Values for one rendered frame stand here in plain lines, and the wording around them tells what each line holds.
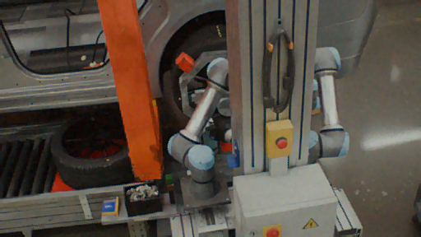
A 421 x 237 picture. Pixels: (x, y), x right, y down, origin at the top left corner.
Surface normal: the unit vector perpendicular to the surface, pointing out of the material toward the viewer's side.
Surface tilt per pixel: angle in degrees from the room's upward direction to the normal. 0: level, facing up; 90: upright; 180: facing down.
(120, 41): 90
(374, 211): 0
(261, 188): 0
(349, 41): 90
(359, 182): 0
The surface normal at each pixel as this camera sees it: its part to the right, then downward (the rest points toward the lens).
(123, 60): 0.09, 0.59
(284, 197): -0.07, -0.80
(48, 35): 0.03, -0.06
